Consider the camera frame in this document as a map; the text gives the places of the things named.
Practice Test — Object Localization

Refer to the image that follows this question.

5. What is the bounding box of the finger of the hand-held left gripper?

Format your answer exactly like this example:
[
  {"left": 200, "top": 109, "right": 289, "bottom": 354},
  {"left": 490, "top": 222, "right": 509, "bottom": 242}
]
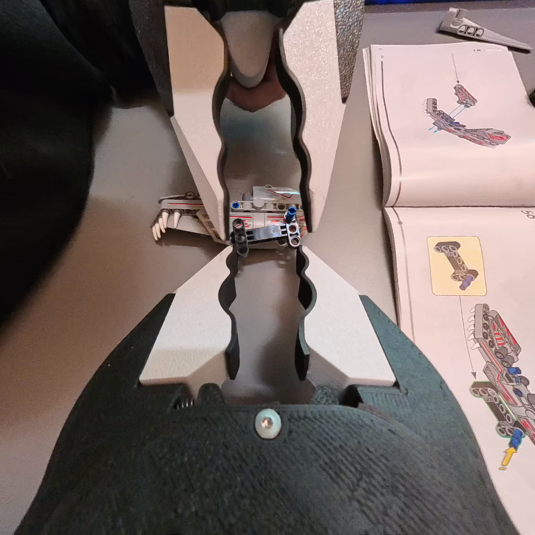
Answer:
[
  {"left": 278, "top": 0, "right": 344, "bottom": 233},
  {"left": 165, "top": 4, "right": 231, "bottom": 244}
]

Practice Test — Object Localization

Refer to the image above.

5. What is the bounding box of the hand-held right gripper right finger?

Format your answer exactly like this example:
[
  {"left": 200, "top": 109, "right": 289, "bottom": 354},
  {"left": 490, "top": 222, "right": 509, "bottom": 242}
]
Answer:
[{"left": 294, "top": 245, "right": 397, "bottom": 386}]

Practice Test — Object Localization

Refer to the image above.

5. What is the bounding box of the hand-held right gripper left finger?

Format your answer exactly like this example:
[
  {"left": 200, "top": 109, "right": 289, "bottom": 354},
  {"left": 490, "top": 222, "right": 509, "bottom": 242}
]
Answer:
[{"left": 140, "top": 246, "right": 240, "bottom": 386}]

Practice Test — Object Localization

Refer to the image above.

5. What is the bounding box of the black brick beam blue pin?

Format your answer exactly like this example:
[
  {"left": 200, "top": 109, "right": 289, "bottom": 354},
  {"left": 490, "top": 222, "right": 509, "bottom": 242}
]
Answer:
[{"left": 232, "top": 207, "right": 301, "bottom": 257}]

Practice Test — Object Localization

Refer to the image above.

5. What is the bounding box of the silver red toy brick model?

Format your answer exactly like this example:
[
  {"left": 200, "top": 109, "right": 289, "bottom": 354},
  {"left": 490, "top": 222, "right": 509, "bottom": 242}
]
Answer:
[{"left": 152, "top": 184, "right": 312, "bottom": 250}]

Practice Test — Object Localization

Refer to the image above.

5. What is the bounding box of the person's left hand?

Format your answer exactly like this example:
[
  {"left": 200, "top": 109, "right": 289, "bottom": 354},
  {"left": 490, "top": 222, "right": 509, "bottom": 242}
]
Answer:
[{"left": 227, "top": 76, "right": 290, "bottom": 113}]

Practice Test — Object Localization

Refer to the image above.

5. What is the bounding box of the blue plastic bin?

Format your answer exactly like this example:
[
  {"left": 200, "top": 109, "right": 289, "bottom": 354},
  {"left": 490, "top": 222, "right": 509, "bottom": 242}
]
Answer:
[{"left": 364, "top": 0, "right": 535, "bottom": 6}]

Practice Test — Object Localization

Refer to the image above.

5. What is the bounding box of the open instruction booklet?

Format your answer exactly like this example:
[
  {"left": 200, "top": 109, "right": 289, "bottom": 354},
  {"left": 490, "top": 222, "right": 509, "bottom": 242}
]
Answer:
[{"left": 362, "top": 43, "right": 535, "bottom": 535}]

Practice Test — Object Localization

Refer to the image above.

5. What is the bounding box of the grey wedge brick panel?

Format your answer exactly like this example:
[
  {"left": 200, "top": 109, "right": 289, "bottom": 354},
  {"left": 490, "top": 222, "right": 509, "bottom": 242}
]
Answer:
[{"left": 436, "top": 7, "right": 534, "bottom": 53}]

